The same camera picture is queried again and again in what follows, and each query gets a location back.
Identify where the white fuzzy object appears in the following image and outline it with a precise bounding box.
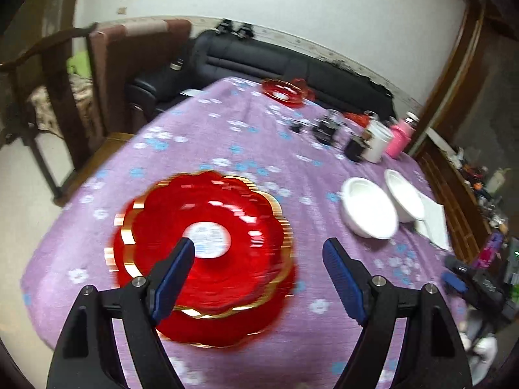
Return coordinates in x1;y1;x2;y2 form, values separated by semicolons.
460;309;499;378

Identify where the dark jar with wooden lid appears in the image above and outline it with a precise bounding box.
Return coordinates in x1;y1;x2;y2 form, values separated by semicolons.
344;127;376;163

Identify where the brown cushioned chair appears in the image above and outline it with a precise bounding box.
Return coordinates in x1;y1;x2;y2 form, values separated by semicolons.
89;19;192;138

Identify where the white plastic jar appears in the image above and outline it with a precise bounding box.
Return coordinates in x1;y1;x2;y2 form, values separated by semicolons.
363;119;394;164

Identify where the black electronic device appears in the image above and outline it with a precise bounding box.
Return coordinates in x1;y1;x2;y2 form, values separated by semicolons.
312;109;345;147

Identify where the red plate with gold lettering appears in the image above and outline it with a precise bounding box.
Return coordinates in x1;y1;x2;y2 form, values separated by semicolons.
114;198;301;350

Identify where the white disposable bowl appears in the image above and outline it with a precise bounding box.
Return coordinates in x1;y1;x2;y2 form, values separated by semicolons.
384;169;425;223
341;177;400;239

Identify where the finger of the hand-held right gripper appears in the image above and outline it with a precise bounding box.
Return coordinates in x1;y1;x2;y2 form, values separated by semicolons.
445;255;475;275
441;271;470;293

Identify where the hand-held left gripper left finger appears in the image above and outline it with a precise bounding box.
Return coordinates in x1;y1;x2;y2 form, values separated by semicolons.
46;237;196;389

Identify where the red plate with white sticker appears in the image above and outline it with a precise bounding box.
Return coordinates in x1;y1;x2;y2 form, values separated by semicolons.
104;170;295;319

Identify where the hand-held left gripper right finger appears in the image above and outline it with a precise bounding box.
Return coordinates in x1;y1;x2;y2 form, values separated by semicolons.
322;238;474;389

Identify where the wooden cabinet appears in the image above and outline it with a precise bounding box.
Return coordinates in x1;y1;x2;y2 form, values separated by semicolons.
411;0;519;260

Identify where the small red scalloped plate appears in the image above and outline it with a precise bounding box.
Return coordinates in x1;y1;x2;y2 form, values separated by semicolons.
261;79;311;108

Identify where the pink bottle with knit sleeve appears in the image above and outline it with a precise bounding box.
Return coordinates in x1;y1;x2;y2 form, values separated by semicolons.
385;111;420;159

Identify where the white paper sheet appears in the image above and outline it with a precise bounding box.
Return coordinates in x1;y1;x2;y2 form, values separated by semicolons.
414;192;453;252

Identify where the dark wooden chair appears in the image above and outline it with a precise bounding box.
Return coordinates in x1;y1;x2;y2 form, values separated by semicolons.
0;24;101;204

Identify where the purple floral tablecloth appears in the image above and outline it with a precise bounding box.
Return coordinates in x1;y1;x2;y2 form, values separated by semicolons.
20;76;479;389

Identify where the black leather sofa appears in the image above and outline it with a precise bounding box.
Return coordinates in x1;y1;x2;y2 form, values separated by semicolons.
127;28;396;121

